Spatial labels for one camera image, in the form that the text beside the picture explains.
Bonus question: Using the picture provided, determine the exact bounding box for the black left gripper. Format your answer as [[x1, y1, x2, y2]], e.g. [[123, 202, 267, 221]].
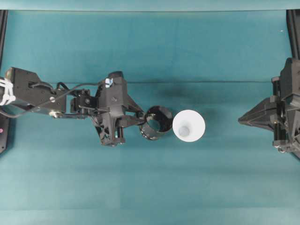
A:
[[90, 78, 145, 147]]

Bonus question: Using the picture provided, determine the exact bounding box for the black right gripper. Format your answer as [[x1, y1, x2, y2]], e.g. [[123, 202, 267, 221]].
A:
[[238, 58, 300, 158]]

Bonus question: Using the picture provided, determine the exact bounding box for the black cylindrical cup holder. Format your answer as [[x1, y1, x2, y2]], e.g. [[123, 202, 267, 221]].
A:
[[139, 105, 173, 141]]

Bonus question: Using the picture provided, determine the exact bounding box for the white paper cup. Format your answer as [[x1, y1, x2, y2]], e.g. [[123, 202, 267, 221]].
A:
[[172, 110, 206, 142]]

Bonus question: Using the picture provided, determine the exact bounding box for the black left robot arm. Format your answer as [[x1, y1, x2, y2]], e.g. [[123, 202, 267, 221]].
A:
[[0, 67, 145, 147]]

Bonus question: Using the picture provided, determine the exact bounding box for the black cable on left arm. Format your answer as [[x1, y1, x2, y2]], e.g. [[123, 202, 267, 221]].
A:
[[0, 81, 104, 119]]

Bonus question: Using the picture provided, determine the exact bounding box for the black right table rail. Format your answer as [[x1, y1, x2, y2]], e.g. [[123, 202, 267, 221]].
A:
[[286, 9, 300, 60]]

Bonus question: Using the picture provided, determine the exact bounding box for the black table rail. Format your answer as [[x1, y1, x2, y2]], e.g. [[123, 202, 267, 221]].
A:
[[286, 9, 300, 60], [0, 10, 9, 66]]

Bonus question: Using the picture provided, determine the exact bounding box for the white cable tie bundle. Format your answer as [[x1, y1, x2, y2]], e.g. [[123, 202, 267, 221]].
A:
[[0, 78, 16, 106]]

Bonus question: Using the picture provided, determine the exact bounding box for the black left table rail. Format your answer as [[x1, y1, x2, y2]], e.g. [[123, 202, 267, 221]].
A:
[[0, 10, 9, 66]]

